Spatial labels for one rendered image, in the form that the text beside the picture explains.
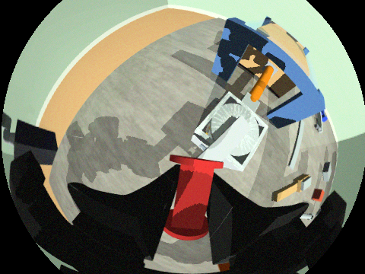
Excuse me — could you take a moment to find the clear-panelled rack with blue frame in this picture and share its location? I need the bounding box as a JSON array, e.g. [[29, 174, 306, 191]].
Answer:
[[232, 16, 325, 106]]

